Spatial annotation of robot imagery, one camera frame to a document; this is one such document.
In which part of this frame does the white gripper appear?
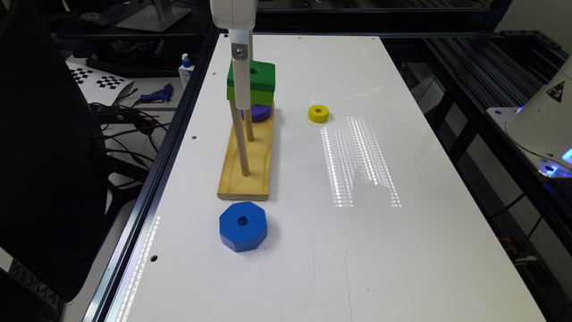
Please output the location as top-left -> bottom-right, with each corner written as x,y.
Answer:
210,0 -> 258,110

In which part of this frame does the green square block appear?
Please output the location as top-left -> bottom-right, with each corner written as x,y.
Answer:
249,61 -> 276,106

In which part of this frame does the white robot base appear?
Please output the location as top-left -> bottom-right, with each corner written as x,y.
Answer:
487,60 -> 571,180

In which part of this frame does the blue octagon block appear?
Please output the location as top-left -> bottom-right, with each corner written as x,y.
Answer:
219,201 -> 267,252

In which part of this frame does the white lotion bottle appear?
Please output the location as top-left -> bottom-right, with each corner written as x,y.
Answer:
178,53 -> 194,87

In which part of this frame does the front wooden peg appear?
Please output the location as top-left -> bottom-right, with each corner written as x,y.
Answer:
230,100 -> 249,176

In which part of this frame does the wooden peg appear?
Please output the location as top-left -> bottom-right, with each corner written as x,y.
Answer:
243,109 -> 254,142
230,100 -> 249,176

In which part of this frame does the middle wooden peg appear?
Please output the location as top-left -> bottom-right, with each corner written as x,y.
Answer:
243,109 -> 254,142

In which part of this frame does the silver monitor stand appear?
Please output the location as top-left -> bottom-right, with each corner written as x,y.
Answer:
116,0 -> 192,32

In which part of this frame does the blue glue gun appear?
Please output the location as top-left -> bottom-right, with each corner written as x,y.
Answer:
139,83 -> 173,103

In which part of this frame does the wooden peg base board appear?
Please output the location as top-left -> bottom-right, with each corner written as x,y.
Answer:
217,107 -> 273,201

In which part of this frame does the black computer mouse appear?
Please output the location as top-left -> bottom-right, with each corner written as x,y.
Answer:
77,13 -> 110,29

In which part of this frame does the checkerboard calibration sheet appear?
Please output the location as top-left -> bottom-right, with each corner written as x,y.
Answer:
67,62 -> 133,106

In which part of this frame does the black monitor back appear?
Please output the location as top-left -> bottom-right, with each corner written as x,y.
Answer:
1,0 -> 107,301

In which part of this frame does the purple ring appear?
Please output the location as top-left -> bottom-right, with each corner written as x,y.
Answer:
240,103 -> 273,123

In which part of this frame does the yellow ring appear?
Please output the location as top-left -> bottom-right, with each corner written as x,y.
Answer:
307,104 -> 331,124

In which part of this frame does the black cables bundle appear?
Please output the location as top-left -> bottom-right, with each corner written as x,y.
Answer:
88,101 -> 171,184

